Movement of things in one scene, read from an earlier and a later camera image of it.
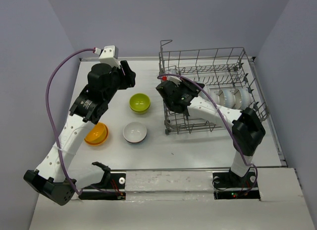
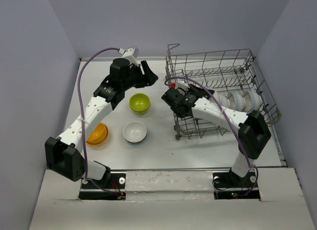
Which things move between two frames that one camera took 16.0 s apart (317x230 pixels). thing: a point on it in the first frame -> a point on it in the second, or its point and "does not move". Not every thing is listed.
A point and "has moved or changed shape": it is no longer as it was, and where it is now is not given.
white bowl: (215, 97) -> (224, 101)
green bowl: (139, 103) does not move
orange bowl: (97, 135) does not move
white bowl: (242, 98) -> (253, 101)
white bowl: (226, 98) -> (237, 101)
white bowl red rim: (134, 132) does not move
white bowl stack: (203, 95) has moved or changed shape
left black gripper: (129, 80) -> (147, 80)
